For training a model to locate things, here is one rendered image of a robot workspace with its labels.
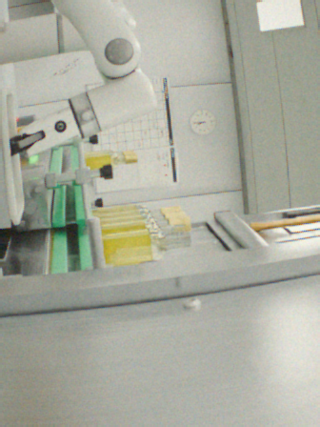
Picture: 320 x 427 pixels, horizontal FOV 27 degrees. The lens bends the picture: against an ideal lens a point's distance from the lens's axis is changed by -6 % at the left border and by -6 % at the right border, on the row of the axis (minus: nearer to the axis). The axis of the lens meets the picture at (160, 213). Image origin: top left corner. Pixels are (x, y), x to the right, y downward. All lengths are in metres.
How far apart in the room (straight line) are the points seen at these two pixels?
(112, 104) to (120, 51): 0.10
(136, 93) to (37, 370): 0.84
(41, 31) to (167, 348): 1.06
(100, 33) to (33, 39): 0.29
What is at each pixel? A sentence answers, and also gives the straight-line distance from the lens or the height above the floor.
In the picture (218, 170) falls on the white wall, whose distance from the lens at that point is 7.47.
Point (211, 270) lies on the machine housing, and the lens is 0.39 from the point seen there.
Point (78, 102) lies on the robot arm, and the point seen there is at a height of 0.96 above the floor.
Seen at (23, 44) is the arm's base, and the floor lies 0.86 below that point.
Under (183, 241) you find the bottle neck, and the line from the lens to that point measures 1.31.
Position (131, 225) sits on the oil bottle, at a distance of 1.35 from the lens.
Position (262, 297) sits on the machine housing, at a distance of 0.37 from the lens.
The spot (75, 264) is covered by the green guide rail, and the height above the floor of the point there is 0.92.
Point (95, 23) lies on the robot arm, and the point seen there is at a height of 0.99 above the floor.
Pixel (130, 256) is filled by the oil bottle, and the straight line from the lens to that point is 1.29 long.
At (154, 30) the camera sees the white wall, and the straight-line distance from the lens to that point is 7.29.
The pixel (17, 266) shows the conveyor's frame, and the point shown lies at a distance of 1.05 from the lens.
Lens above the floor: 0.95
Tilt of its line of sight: 6 degrees up
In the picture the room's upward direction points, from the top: 83 degrees clockwise
